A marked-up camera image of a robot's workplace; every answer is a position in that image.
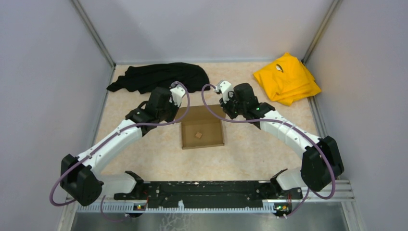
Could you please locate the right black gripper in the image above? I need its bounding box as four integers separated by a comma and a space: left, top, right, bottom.
219, 91, 246, 120

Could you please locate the brown cardboard paper box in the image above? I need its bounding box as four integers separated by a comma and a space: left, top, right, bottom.
175, 105, 226, 150

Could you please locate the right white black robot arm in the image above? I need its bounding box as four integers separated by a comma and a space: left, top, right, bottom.
214, 80, 344, 198

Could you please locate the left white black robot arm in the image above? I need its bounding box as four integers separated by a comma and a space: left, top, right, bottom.
57, 81, 189, 206

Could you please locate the black cloth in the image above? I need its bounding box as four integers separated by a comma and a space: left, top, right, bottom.
107, 63, 210, 94

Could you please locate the yellow folded cloth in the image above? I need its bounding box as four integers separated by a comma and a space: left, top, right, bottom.
253, 52, 322, 106

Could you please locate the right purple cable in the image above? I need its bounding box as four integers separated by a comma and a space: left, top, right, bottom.
201, 83, 337, 219

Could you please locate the purple cable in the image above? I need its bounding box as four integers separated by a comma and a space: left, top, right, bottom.
201, 83, 337, 219
49, 81, 191, 222

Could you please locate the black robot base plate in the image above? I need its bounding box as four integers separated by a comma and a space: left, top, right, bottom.
114, 180, 303, 209

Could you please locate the left aluminium corner post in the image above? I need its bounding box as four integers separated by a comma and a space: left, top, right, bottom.
70, 0, 116, 69

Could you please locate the aluminium corner post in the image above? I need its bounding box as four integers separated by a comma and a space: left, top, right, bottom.
70, 0, 116, 69
302, 0, 343, 64

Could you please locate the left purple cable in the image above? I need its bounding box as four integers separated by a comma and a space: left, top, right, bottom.
49, 81, 191, 222

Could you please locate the aluminium frame rail front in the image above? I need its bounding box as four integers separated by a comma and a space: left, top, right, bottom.
76, 180, 355, 216

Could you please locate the right aluminium corner post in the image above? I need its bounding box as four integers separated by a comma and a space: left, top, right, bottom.
302, 0, 343, 64

